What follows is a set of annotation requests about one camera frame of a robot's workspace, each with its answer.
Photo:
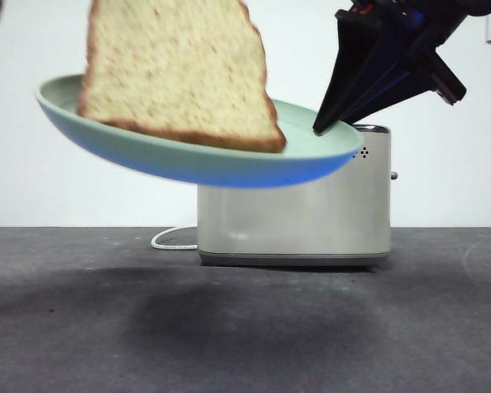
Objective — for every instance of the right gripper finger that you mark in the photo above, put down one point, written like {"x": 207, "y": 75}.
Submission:
{"x": 348, "y": 61}
{"x": 401, "y": 78}

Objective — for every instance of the pale green round plate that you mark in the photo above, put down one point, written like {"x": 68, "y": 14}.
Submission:
{"x": 213, "y": 163}

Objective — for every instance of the brown-crust bread slice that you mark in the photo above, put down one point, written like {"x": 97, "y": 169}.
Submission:
{"x": 176, "y": 69}

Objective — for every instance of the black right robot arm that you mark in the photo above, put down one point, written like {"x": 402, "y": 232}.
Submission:
{"x": 489, "y": 6}

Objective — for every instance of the cream two-slot toaster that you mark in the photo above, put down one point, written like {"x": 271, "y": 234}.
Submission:
{"x": 294, "y": 221}

